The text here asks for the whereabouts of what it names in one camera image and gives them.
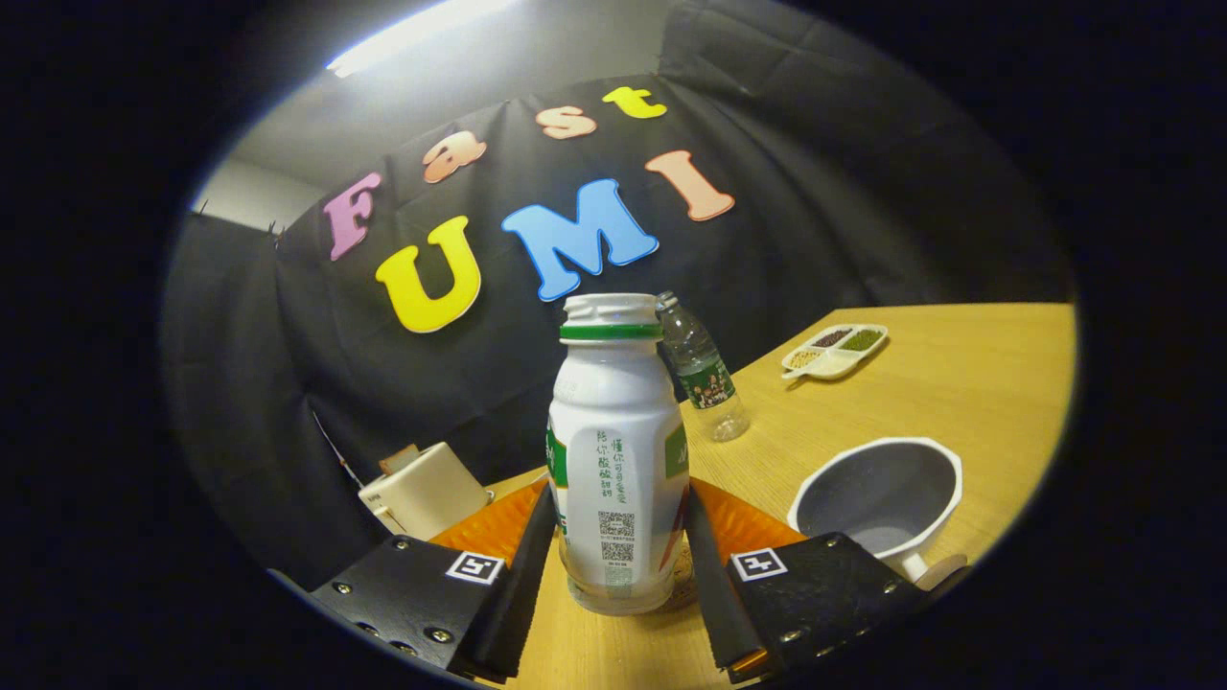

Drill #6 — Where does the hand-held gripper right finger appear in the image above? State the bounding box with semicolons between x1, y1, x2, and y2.
683;477;929;683

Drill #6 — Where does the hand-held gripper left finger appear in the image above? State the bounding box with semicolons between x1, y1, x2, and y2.
309;477;559;684

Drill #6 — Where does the round cork coaster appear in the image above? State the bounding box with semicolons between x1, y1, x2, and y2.
661;537;703;612

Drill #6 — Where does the white cup wooden handle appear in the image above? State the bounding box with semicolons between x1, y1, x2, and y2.
786;437;971;590

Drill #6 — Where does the white juice bottle green label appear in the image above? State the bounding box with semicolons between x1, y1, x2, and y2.
546;292;691;616

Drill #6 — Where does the clear plastic water bottle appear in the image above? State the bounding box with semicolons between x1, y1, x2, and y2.
656;291;752;443

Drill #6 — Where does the cream toaster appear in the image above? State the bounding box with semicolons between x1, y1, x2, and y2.
358;442;495;542

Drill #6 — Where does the white divided dish with beans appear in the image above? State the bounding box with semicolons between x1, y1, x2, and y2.
780;324;890;381

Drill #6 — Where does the wooden table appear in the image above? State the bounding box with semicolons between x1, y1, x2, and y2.
484;303;1079;690

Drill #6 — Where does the black backdrop cloth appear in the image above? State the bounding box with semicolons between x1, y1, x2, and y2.
158;0;1075;590

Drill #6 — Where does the ceiling light panel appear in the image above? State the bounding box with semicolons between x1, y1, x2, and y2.
324;0;519;80

